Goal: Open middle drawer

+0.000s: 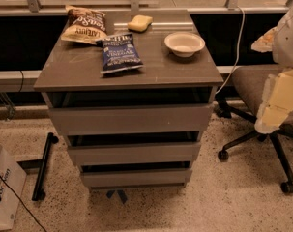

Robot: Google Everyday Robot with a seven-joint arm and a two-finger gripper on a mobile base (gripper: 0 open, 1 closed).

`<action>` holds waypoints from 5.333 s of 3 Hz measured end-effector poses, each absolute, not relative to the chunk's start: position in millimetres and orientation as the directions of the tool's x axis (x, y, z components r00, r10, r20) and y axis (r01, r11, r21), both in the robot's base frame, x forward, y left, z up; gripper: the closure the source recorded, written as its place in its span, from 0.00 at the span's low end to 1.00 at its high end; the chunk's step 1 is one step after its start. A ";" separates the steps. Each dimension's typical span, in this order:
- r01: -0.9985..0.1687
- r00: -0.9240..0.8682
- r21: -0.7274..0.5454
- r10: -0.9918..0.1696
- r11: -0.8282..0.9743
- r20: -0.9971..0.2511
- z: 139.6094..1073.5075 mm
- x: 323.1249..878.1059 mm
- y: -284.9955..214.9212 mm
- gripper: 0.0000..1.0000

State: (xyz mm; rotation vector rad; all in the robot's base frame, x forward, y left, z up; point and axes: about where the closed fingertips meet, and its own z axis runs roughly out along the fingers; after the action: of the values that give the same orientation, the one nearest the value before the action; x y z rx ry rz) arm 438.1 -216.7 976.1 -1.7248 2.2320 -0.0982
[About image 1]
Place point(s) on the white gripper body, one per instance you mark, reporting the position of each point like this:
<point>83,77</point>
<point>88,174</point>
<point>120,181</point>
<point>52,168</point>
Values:
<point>289,43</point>

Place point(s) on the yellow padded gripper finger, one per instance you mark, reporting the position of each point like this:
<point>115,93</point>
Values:
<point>265,42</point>
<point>277,102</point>

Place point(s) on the grey drawer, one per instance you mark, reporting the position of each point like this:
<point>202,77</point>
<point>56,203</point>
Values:
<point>117,120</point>
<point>136,178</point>
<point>134,153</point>

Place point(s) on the grey bottom drawer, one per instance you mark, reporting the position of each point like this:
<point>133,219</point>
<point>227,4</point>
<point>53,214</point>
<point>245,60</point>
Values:
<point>136,178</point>

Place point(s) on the grey top drawer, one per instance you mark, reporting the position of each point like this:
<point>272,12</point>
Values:
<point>117,120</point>

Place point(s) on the grey office chair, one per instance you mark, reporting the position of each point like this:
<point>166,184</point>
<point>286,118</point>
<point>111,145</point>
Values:
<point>249,82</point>

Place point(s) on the white bowl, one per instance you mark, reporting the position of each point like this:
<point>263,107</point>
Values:
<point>184,44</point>

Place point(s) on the yellow sponge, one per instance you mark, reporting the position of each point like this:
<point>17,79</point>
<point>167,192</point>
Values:
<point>140,23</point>

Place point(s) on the blue chip bag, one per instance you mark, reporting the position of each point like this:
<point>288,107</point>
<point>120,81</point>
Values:
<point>119,53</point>

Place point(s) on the brown chip bag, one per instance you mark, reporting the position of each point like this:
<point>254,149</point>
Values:
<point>84,25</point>

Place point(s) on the black metal bar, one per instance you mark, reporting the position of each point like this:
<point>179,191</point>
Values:
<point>38,193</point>

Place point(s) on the white cardboard box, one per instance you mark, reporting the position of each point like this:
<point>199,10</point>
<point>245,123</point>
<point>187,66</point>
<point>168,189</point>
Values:
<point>12,179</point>

